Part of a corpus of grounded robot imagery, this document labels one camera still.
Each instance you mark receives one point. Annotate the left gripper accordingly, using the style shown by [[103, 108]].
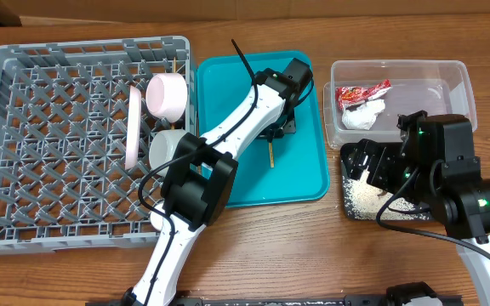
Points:
[[272, 133]]

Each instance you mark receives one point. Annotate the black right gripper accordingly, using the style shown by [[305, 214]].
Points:
[[369, 161]]

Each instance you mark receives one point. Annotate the wooden chopstick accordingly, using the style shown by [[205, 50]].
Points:
[[174, 69], [271, 155]]

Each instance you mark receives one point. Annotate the white tissue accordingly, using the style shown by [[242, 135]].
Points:
[[363, 116]]

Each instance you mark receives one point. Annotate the red snack wrapper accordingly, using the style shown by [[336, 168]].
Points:
[[352, 96]]

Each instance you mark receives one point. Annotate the small white bowl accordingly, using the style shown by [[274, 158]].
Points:
[[166, 96]]

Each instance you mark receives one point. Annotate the grey bowl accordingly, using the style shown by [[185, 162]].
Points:
[[163, 146]]

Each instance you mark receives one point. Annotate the large white plate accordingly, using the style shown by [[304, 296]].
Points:
[[133, 128]]

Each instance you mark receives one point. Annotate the white paper cup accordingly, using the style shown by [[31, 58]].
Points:
[[157, 219]]

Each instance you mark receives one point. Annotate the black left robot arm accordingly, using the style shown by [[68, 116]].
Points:
[[198, 179]]

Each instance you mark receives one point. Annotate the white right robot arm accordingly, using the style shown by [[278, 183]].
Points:
[[434, 166]]

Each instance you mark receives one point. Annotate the grey dishwasher rack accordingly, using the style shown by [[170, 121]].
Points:
[[63, 130]]

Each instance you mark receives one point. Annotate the white rice grains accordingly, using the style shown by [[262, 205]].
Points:
[[363, 201]]

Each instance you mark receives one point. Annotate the black tray bin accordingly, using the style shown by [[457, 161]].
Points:
[[342, 164]]

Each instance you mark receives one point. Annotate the clear plastic bin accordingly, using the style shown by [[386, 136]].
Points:
[[436, 86]]

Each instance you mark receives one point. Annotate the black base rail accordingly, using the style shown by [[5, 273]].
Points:
[[348, 300]]

